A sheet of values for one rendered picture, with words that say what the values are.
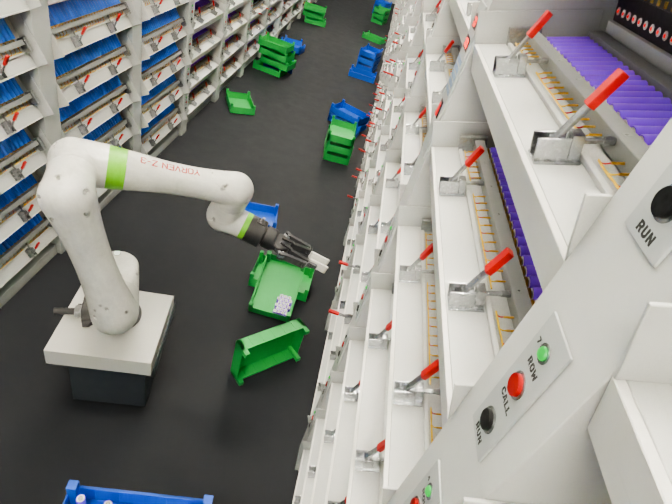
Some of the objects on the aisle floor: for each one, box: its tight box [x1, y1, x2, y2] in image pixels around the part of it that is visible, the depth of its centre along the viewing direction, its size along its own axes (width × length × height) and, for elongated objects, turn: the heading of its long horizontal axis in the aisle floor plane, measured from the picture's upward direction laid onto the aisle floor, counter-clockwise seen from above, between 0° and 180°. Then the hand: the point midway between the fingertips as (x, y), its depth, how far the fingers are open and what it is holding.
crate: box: [230, 318, 310, 386], centre depth 195 cm, size 8×30×20 cm, turn 109°
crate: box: [248, 251, 305, 322], centre depth 227 cm, size 30×20×8 cm
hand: (318, 262), depth 159 cm, fingers open, 3 cm apart
